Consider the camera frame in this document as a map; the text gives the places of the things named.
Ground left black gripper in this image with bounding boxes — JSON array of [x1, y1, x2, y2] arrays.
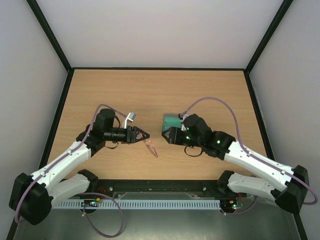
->
[[104, 125, 150, 144]]

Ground pink sunglasses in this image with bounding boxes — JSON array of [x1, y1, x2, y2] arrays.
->
[[142, 138, 159, 158]]

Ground grey glasses case green lining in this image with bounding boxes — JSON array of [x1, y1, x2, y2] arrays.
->
[[161, 113, 186, 132]]

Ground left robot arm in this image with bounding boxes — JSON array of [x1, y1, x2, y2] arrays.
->
[[9, 104, 150, 225]]

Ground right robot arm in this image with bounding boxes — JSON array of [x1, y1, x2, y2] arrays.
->
[[161, 114, 309, 214]]

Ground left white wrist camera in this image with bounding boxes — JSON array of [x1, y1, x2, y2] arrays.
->
[[121, 112, 137, 129]]

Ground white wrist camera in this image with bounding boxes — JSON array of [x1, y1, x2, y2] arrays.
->
[[178, 113, 189, 121], [121, 112, 137, 129]]

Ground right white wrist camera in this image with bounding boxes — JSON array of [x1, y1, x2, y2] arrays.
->
[[178, 113, 189, 121]]

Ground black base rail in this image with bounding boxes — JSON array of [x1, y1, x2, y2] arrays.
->
[[24, 177, 291, 198]]

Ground light blue slotted cable duct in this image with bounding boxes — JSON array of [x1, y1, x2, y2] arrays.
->
[[54, 199, 221, 210]]

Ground black aluminium frame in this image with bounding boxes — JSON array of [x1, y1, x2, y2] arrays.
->
[[4, 0, 310, 240]]

